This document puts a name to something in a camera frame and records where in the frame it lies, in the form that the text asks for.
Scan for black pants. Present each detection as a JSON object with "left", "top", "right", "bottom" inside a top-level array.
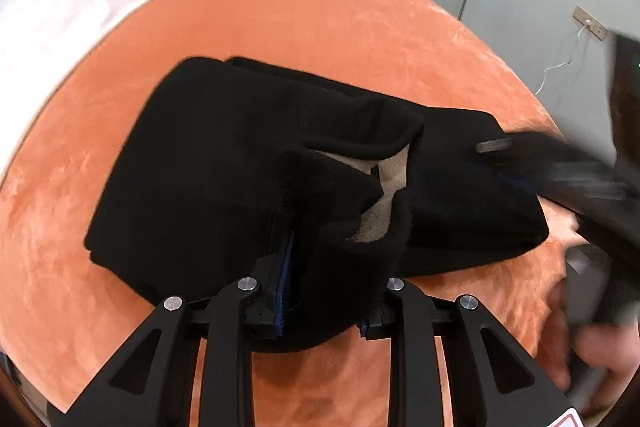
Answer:
[{"left": 85, "top": 57, "right": 549, "bottom": 352}]

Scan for person right hand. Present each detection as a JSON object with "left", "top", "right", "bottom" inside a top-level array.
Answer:
[{"left": 536, "top": 280, "right": 639, "bottom": 416}]

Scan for orange velvet bed blanket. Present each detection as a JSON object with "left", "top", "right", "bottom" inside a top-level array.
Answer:
[{"left": 1, "top": 0, "right": 572, "bottom": 426}]

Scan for pink white bed sheet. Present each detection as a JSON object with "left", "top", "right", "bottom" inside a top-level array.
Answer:
[{"left": 1, "top": 0, "right": 151, "bottom": 169}]

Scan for white charging cable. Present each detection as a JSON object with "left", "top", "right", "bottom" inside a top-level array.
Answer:
[{"left": 534, "top": 22, "right": 594, "bottom": 96}]

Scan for wall power socket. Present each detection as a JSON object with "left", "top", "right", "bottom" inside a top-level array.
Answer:
[{"left": 573, "top": 6, "right": 608, "bottom": 41}]

